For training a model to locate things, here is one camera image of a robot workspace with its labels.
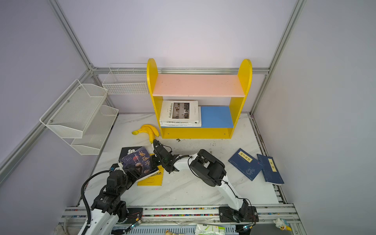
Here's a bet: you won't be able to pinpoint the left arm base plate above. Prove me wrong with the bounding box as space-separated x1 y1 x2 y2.
109 207 144 224

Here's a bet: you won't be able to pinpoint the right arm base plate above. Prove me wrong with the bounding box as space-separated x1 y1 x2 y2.
219 206 259 223

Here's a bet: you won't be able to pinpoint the white Javen Mao portfolio book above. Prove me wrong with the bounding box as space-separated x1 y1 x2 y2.
160 106 202 127

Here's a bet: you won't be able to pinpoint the white mesh two-tier rack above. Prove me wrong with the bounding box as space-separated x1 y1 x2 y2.
40 80 118 155

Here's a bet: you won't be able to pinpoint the white Chokladfabriken book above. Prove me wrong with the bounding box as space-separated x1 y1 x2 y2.
159 100 200 125

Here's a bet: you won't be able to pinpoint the yellow banana bunch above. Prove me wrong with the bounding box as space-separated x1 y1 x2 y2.
132 124 160 144

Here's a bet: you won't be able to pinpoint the black book white characters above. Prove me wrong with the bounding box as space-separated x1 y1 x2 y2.
118 146 141 165

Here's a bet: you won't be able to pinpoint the blue book yellow label near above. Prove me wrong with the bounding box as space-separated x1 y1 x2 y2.
228 148 264 181

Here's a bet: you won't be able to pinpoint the black corrugated cable left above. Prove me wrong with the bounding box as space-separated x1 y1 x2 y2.
80 169 114 235

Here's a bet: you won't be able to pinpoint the yellow paperback book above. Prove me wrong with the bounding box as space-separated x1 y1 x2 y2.
137 165 164 186

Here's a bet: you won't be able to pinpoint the blue book yellow label far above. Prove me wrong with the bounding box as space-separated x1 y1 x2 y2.
257 154 284 186

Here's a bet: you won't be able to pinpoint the white wire basket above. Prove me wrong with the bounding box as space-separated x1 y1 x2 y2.
102 63 149 95

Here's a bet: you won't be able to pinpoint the dark purple portrait book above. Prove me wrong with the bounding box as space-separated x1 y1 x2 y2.
121 146 158 181

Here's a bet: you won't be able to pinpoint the blue book yellow label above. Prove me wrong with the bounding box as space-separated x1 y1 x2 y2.
228 148 264 181
257 154 284 186

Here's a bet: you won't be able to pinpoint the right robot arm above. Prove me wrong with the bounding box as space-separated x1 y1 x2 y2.
152 140 253 223

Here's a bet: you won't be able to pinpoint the aluminium front rail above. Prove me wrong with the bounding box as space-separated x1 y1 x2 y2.
59 204 306 235

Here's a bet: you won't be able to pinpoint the yellow pink blue bookshelf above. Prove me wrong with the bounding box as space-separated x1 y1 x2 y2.
146 58 253 139

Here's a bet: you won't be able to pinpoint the small toy figure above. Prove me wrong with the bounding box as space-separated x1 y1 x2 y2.
273 218 292 231

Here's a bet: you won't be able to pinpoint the white green carton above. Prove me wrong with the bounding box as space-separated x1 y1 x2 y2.
194 224 225 235

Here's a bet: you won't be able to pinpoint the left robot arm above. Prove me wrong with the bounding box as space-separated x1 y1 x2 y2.
79 169 140 235

